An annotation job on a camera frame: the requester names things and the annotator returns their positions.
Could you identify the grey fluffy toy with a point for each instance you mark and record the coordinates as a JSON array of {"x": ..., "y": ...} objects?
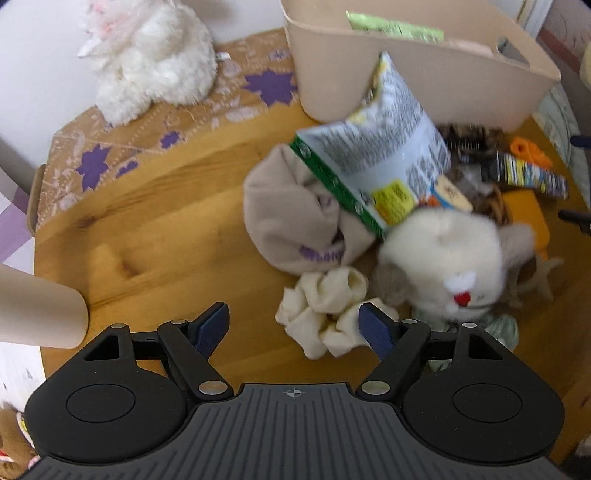
[{"x": 392, "y": 284}]

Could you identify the white plush rabbit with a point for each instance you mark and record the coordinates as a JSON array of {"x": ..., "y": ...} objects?
[{"x": 157, "y": 64}]

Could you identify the cream scrunchie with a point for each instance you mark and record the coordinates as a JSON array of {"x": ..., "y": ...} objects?
[{"x": 323, "y": 295}]

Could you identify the beige plastic container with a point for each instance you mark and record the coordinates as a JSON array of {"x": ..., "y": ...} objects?
[{"x": 415, "y": 78}]

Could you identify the purple checked blanket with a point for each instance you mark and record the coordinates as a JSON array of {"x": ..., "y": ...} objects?
[{"x": 16, "y": 221}]

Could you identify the small cream label packet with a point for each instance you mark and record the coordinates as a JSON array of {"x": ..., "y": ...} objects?
[{"x": 450, "y": 194}]

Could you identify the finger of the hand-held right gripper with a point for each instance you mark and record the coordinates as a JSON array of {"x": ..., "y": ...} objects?
[
  {"x": 582, "y": 141},
  {"x": 577, "y": 218}
]

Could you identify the green edged snack bag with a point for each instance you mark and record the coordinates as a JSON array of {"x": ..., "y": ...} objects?
[{"x": 378, "y": 143}]

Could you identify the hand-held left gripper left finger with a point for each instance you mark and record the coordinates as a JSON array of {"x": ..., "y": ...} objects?
[{"x": 211, "y": 331}]

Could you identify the brown flowered table mat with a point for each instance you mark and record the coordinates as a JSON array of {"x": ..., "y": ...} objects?
[{"x": 138, "y": 138}]

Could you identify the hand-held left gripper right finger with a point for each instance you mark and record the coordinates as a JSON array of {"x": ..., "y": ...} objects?
[{"x": 375, "y": 331}]

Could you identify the orange cup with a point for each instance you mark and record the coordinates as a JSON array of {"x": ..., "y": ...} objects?
[{"x": 528, "y": 217}]

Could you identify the white plush cat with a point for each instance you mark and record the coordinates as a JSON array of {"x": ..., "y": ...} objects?
[{"x": 443, "y": 249}]

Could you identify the pale green quilted cloth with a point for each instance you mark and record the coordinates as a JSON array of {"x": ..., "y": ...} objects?
[{"x": 565, "y": 120}]

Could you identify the beige star shaped toy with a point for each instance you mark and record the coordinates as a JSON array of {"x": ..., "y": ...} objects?
[{"x": 542, "y": 277}]

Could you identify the beige cardboard tube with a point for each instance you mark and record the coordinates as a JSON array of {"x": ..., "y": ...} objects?
[{"x": 41, "y": 307}]

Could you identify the green packet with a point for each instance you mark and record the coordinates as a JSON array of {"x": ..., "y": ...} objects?
[{"x": 397, "y": 27}]

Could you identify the striped snack packet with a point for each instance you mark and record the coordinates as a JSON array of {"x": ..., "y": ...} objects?
[{"x": 526, "y": 175}]

